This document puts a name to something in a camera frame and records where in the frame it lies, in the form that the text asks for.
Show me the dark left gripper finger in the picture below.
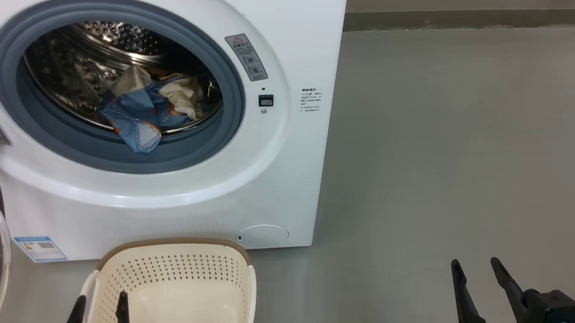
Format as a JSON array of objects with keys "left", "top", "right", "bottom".
[
  {"left": 64, "top": 294, "right": 87, "bottom": 323},
  {"left": 115, "top": 291, "right": 134, "bottom": 323}
]

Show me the blue cartoon print garment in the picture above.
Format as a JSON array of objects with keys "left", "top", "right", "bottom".
[{"left": 95, "top": 74, "right": 194, "bottom": 157}]

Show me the cream white garment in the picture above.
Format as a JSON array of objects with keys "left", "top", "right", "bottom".
[{"left": 108, "top": 63, "right": 208, "bottom": 122}]

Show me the white front-load washing machine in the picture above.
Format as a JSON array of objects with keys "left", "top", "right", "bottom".
[{"left": 0, "top": 0, "right": 348, "bottom": 283}]

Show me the grey rubber door gasket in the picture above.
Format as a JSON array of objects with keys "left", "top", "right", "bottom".
[{"left": 0, "top": 0, "right": 253, "bottom": 182}]

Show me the stainless steel washing machine drum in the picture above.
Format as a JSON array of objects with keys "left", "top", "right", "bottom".
[{"left": 17, "top": 14, "right": 230, "bottom": 139}]

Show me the cream perforated laundry basket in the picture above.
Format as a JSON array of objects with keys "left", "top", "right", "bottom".
[{"left": 77, "top": 228, "right": 261, "bottom": 323}]

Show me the blue energy label sticker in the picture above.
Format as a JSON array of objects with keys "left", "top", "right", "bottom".
[{"left": 11, "top": 234, "right": 70, "bottom": 265}]

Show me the round white filter cover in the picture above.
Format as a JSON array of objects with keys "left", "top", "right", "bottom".
[{"left": 237, "top": 223, "right": 290, "bottom": 252}]

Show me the small printed text sticker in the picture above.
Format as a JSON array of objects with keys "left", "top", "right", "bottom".
[{"left": 299, "top": 87, "right": 323, "bottom": 114}]

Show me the grey warning label sticker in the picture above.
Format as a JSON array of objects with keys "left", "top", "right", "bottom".
[{"left": 222, "top": 32, "right": 272, "bottom": 83}]

